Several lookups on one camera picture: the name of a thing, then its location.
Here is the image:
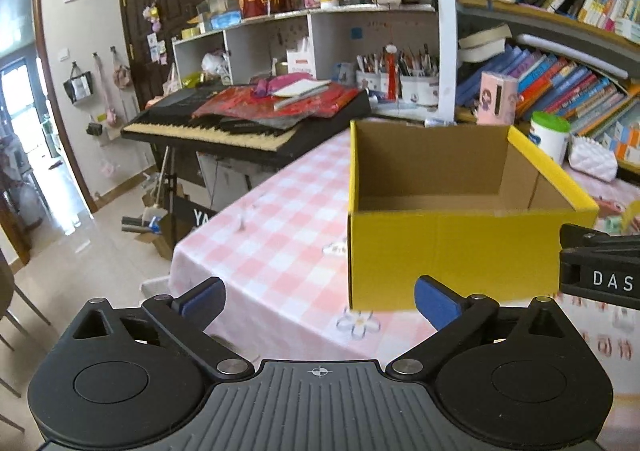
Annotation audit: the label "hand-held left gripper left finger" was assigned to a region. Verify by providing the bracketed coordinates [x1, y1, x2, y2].
[72, 276, 256, 382]

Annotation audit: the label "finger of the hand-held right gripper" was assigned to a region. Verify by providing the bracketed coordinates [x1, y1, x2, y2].
[560, 223, 640, 250]

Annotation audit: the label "yellow cardboard box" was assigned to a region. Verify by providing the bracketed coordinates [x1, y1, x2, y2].
[347, 120, 600, 312]

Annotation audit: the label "wooden bookshelf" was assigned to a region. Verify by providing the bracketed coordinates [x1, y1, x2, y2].
[434, 0, 640, 176]

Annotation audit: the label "broom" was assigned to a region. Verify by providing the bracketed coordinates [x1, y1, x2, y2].
[141, 146, 171, 228]

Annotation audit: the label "pink plush keychain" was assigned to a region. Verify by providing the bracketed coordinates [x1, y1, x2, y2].
[142, 3, 162, 32]

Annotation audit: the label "white shelf unit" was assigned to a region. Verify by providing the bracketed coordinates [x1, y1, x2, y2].
[172, 5, 441, 98]

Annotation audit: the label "magenta fabric pouch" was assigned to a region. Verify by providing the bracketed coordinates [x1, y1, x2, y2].
[252, 73, 311, 95]

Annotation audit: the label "black white tote bag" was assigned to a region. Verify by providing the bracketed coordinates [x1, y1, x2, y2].
[63, 62, 94, 105]

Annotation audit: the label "black keyboard stand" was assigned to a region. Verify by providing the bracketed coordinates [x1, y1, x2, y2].
[150, 146, 221, 257]

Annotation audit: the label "pink checkered tablecloth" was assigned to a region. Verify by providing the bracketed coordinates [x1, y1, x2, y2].
[169, 123, 640, 412]

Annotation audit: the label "white rolled paper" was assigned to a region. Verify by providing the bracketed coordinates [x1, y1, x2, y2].
[515, 33, 631, 80]

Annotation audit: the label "black electronic keyboard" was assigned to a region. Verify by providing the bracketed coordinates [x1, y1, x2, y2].
[121, 83, 373, 166]

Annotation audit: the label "red crinkled cloth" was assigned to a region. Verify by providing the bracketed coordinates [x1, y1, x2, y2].
[192, 83, 361, 120]

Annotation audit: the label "blue plastic packet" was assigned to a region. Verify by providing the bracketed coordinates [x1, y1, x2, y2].
[210, 11, 243, 29]

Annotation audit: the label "dark chair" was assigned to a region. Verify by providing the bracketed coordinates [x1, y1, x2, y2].
[0, 248, 38, 432]

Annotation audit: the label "white canister green lid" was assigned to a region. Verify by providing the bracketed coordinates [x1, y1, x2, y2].
[529, 112, 572, 166]

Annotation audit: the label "pink strap pouch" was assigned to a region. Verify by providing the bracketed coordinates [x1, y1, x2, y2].
[94, 52, 120, 126]

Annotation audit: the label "white pen cup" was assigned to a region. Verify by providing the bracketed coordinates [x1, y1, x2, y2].
[356, 70, 388, 99]
[419, 76, 441, 106]
[400, 76, 422, 105]

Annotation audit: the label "rows of colourful books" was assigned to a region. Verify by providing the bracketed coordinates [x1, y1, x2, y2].
[455, 0, 640, 166]

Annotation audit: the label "bunch of pens and brushes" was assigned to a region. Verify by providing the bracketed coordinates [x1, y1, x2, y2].
[357, 43, 441, 79]

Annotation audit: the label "white sheet red characters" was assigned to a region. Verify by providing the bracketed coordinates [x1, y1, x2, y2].
[552, 293, 640, 402]

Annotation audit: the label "thick beige book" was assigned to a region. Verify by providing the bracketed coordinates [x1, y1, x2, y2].
[457, 23, 513, 64]

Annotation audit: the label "white plastic bag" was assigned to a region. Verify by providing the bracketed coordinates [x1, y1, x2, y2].
[201, 49, 233, 84]

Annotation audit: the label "white notebook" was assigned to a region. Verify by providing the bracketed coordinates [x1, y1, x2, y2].
[272, 80, 331, 99]

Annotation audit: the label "white quilted pouch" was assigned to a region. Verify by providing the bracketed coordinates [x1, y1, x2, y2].
[567, 136, 620, 183]

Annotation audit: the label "pink cartoon humidifier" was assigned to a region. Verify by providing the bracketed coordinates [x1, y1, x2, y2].
[475, 71, 520, 126]

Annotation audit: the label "white box red label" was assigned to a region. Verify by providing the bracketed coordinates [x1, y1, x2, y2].
[286, 38, 317, 80]

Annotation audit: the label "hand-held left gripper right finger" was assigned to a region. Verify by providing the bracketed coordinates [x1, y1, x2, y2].
[385, 275, 588, 382]

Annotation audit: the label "pink hanging bag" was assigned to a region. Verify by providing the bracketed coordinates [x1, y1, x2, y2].
[112, 47, 132, 90]

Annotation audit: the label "red tassel ornament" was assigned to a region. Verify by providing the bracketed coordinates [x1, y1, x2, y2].
[382, 45, 401, 99]

